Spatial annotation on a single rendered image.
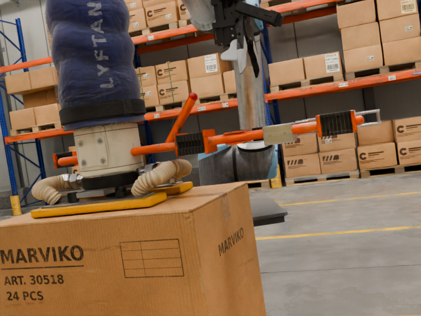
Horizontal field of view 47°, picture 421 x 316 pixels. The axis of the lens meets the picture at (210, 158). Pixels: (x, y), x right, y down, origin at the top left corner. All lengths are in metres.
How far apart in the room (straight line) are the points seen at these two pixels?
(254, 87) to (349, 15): 6.58
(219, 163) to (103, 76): 0.91
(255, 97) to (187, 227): 1.00
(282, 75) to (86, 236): 7.43
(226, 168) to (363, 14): 6.62
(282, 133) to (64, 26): 0.60
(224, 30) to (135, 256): 0.57
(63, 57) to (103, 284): 0.57
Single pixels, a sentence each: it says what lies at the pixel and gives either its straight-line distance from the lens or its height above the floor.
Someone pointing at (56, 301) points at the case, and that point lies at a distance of 1.29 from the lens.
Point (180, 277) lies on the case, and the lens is 1.09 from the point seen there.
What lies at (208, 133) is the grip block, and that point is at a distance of 1.21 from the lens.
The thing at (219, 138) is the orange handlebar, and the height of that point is 1.08.
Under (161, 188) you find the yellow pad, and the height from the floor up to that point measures 0.97.
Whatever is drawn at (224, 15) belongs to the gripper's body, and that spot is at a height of 1.37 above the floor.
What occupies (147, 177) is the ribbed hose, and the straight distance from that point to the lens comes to 1.17.
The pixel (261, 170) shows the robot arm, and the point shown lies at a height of 0.91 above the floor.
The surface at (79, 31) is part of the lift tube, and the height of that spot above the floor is 1.39.
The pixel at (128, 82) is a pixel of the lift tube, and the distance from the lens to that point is 1.28.
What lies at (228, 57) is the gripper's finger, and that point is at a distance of 1.15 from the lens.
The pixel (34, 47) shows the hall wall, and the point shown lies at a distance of 12.09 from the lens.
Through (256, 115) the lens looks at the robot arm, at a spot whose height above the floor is 1.14.
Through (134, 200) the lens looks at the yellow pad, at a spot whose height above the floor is 0.96.
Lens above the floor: 1.10
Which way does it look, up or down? 3 degrees down
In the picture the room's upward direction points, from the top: 8 degrees counter-clockwise
